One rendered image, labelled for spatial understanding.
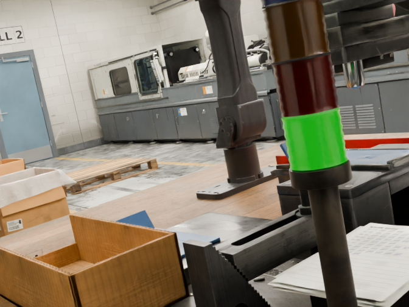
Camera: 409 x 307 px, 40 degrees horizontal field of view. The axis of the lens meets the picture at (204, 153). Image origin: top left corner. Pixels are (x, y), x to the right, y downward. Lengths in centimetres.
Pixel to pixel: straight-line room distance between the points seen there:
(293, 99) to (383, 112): 599
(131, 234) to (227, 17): 49
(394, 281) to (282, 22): 20
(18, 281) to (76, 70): 1159
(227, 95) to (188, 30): 1127
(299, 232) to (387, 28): 24
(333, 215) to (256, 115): 66
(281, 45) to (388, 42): 29
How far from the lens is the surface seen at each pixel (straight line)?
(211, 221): 78
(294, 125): 36
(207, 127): 877
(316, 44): 35
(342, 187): 58
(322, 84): 36
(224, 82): 102
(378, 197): 61
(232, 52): 101
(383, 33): 62
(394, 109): 625
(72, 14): 1239
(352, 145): 101
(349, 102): 661
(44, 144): 1185
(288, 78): 35
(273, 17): 36
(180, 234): 74
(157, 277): 57
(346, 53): 57
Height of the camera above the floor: 112
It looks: 8 degrees down
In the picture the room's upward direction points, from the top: 11 degrees counter-clockwise
